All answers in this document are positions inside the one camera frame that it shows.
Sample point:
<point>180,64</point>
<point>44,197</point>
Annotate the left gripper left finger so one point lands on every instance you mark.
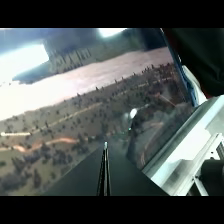
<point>83,180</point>

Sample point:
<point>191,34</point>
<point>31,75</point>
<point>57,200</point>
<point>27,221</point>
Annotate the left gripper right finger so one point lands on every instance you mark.
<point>133,180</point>

